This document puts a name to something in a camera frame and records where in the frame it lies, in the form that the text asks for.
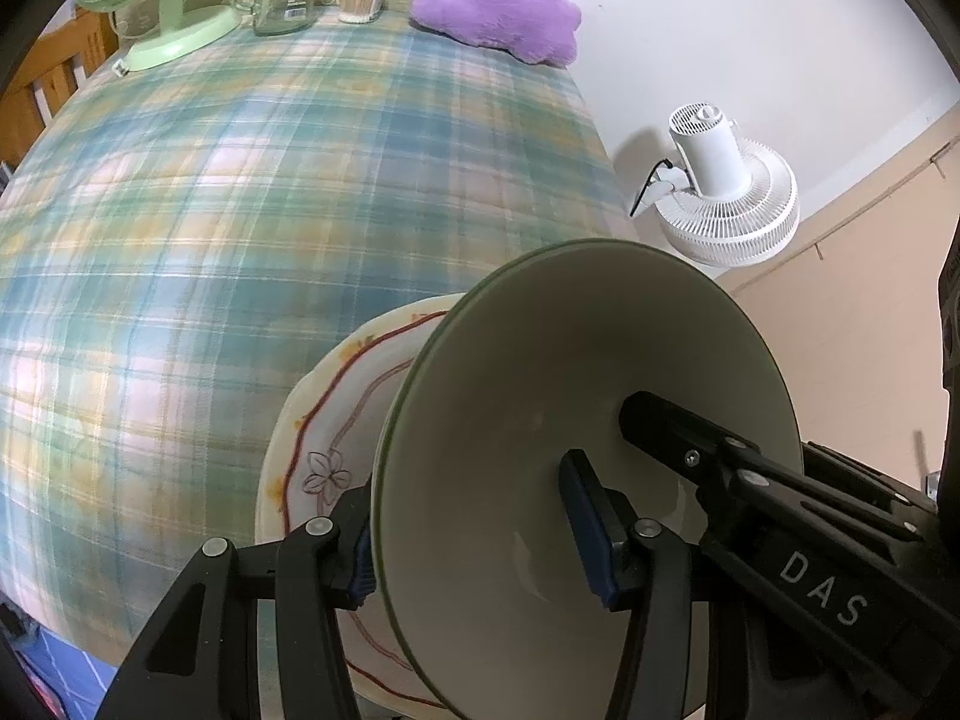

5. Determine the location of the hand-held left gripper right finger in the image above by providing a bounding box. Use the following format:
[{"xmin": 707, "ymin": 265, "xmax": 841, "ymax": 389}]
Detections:
[{"xmin": 559, "ymin": 448, "xmax": 713, "ymax": 720}]

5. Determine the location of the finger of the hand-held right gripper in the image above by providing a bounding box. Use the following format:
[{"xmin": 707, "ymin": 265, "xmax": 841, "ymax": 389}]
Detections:
[
  {"xmin": 619, "ymin": 390, "xmax": 807, "ymax": 515},
  {"xmin": 801, "ymin": 441, "xmax": 938, "ymax": 537}
]

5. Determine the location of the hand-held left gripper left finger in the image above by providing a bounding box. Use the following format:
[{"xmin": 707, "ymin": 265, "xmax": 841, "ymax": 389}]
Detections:
[{"xmin": 97, "ymin": 484, "xmax": 377, "ymax": 720}]

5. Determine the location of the scalloped yellow floral plate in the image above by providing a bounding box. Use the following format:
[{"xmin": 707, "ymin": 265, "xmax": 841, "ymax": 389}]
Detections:
[{"xmin": 255, "ymin": 292, "xmax": 481, "ymax": 713}]

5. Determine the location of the grey-green floral bowl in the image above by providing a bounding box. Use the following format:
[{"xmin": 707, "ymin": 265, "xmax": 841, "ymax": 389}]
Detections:
[{"xmin": 371, "ymin": 238, "xmax": 800, "ymax": 717}]

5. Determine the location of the beige door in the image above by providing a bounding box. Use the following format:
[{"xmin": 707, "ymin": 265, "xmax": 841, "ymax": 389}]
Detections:
[{"xmin": 712, "ymin": 101, "xmax": 960, "ymax": 500}]

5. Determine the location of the white fan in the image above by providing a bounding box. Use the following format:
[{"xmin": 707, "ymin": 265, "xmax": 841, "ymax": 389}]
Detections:
[{"xmin": 630, "ymin": 101, "xmax": 800, "ymax": 269}]

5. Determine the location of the blue bed sheet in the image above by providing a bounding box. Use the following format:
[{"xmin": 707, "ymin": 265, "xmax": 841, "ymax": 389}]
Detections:
[{"xmin": 0, "ymin": 600, "xmax": 121, "ymax": 720}]

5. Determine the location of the plaid tablecloth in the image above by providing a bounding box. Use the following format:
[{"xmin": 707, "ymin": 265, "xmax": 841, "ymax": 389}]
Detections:
[{"xmin": 0, "ymin": 4, "xmax": 638, "ymax": 668}]

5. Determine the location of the purple plush toy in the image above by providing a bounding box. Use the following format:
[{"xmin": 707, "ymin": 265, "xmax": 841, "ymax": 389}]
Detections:
[{"xmin": 409, "ymin": 0, "xmax": 582, "ymax": 67}]

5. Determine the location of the green desk fan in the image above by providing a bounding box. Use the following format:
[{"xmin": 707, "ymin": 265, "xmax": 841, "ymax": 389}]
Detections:
[{"xmin": 71, "ymin": 0, "xmax": 241, "ymax": 74}]

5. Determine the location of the wooden bed headboard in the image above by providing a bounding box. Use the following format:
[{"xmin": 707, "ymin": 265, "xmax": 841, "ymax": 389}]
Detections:
[{"xmin": 0, "ymin": 4, "xmax": 113, "ymax": 173}]

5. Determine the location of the black fan cable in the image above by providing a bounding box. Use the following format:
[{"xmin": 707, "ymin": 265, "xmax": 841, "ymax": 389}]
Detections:
[{"xmin": 630, "ymin": 157, "xmax": 673, "ymax": 218}]

